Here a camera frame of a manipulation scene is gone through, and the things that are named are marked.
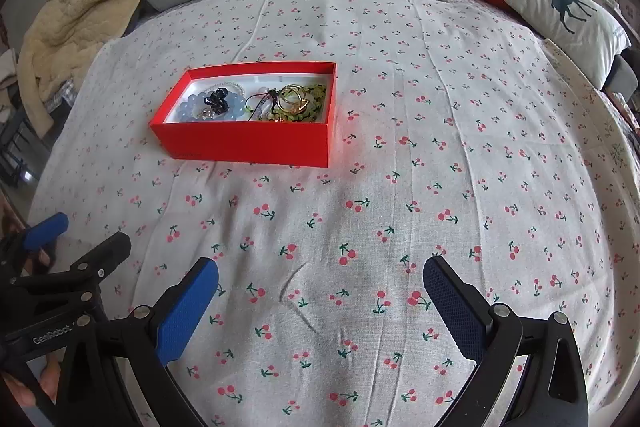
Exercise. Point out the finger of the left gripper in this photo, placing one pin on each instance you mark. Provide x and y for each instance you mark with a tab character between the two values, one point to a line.
40	231
53	300

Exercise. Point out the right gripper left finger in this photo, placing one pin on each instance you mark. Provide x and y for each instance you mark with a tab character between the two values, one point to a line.
92	391

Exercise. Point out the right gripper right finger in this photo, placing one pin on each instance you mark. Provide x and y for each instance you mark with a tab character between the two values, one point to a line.
551	390

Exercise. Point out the black hair claw clip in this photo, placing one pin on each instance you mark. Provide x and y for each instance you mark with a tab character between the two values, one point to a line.
216	103

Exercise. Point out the gold ring hair clip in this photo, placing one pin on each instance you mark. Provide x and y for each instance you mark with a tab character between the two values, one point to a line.
292	100

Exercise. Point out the beige quilted blanket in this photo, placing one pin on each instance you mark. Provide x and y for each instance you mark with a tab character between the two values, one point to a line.
60	45

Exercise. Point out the cherry print bed sheet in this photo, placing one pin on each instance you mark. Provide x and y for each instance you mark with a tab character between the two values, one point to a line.
458	133

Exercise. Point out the red open gift box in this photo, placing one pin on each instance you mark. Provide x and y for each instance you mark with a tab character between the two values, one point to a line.
254	130

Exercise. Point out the white deer print pillow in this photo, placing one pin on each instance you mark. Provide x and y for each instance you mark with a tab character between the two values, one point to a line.
590	36

